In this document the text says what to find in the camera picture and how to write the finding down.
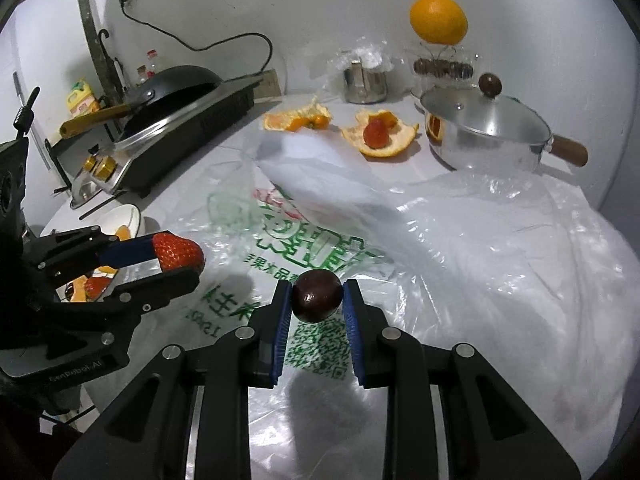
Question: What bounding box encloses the steel cup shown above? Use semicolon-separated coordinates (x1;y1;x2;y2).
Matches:
343;62;390;105

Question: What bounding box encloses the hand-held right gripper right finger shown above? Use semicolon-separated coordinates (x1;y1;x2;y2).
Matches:
341;279;583;480

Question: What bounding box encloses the white plastic bag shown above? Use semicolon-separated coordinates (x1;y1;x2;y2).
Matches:
252;132;406;226

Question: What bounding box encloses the clear box of brown balls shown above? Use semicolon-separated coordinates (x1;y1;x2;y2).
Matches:
407;47;481;83

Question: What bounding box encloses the black umbrella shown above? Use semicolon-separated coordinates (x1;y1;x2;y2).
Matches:
97;29;126;106

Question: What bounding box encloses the crumpled clear plastic wrap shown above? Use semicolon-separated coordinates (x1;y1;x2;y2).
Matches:
320;37;401;96

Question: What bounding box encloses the steel pot with wooden handle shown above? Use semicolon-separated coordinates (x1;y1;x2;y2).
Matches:
419;105;590;173

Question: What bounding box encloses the yellow oil bottle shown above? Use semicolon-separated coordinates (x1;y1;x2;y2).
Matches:
66;77;101;118

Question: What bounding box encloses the grey vertical pipe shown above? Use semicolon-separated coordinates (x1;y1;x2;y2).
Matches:
75;0;121;106

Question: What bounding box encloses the steel lid with wooden knob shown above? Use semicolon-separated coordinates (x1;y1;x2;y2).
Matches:
419;72;553;143

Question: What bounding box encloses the white plate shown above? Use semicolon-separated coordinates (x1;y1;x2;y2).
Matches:
52;203;147;306

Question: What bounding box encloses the red strawberry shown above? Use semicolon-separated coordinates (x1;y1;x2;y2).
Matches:
82;279;112;300
362;116;391;150
152;231;206;276

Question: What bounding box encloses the black wok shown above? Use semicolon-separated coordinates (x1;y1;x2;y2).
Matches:
60;65;224;138

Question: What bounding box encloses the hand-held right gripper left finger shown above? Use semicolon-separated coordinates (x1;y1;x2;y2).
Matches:
50;279;295;480

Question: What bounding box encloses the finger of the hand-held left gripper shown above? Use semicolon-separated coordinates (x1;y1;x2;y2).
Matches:
22;226;163;287
62;265;201;347

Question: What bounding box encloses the small steel lid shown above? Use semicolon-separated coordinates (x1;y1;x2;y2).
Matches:
67;175;113;211

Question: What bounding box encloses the whole orange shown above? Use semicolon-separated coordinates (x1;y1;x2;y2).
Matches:
409;0;469;46

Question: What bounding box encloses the clear printed plastic bag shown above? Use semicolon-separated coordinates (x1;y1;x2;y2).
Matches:
160;157;628;480

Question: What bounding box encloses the steel induction cooker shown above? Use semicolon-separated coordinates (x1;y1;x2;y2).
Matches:
67;79;263;198

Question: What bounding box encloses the black cooker power cable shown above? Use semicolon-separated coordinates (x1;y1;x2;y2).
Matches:
119;0;275;83

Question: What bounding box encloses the orange peel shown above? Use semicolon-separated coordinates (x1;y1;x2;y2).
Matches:
341;109;420;158
262;95;333;133

